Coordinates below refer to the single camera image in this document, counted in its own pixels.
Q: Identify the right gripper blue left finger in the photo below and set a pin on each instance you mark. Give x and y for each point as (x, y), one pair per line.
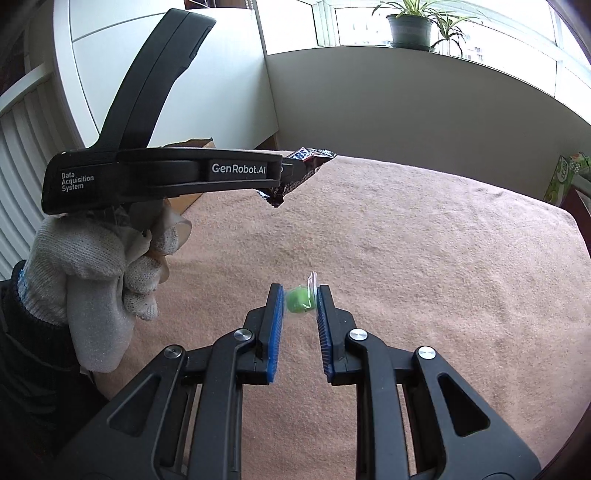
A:
(268, 341)

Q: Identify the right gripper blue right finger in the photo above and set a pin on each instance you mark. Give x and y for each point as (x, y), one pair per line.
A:
(329, 333)

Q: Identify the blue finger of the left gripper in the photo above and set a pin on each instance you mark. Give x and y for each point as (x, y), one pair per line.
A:
(287, 170)

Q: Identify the brown Snickers bar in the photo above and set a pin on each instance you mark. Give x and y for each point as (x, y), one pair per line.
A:
(307, 161)

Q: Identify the small green candy bag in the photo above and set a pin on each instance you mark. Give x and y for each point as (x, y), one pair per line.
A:
(303, 298)

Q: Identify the left hand white glove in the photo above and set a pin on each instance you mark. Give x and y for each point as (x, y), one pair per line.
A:
(95, 275)

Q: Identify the brown cardboard box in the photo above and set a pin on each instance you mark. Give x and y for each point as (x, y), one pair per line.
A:
(188, 194)

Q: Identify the white slatted radiator cover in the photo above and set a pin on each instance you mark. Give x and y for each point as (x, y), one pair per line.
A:
(32, 131)

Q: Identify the white cabinet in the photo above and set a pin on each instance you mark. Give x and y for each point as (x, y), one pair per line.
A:
(224, 94)

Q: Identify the potted spider plant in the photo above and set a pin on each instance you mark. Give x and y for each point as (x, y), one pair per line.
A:
(423, 25)

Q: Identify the green patterned box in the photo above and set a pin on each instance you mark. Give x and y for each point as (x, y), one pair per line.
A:
(565, 171)

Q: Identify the white window frame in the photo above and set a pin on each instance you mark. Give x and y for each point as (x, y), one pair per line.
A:
(525, 39)

